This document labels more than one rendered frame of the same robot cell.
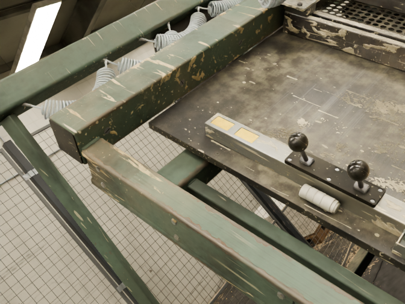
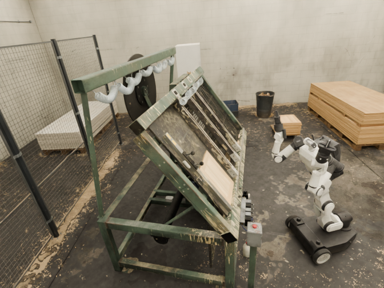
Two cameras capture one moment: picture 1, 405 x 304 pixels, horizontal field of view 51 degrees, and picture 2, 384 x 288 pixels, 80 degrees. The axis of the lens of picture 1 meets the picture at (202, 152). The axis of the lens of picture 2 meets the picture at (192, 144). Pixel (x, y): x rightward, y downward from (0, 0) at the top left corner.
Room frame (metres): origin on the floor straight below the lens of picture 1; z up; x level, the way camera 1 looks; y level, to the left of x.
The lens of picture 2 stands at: (-0.45, 0.98, 2.48)
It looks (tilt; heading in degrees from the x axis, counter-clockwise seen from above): 27 degrees down; 318
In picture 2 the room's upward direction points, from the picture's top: 5 degrees counter-clockwise
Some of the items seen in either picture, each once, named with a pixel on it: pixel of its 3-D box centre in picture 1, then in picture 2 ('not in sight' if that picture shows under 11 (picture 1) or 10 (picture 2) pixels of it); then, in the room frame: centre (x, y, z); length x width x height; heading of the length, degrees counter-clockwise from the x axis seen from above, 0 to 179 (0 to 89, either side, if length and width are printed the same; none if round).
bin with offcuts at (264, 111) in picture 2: not in sight; (264, 104); (2.72, -4.75, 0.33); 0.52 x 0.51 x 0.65; 133
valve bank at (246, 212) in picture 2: not in sight; (247, 210); (0.56, -0.63, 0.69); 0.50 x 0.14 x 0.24; 122
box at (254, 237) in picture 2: not in sight; (254, 234); (0.27, -0.29, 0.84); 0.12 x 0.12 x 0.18; 32
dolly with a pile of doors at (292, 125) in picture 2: not in sight; (284, 126); (1.70, -3.93, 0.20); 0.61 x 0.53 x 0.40; 133
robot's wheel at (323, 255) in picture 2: not in sight; (322, 256); (-0.12, -1.09, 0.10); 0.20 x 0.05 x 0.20; 58
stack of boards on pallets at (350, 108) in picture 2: not in sight; (351, 110); (0.73, -5.24, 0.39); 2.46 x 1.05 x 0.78; 133
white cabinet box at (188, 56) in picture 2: not in sight; (191, 86); (4.06, -3.25, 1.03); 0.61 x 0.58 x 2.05; 133
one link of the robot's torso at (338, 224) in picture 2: not in sight; (329, 222); (-0.04, -1.46, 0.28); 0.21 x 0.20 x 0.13; 58
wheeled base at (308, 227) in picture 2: not in sight; (325, 227); (-0.02, -1.44, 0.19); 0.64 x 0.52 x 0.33; 58
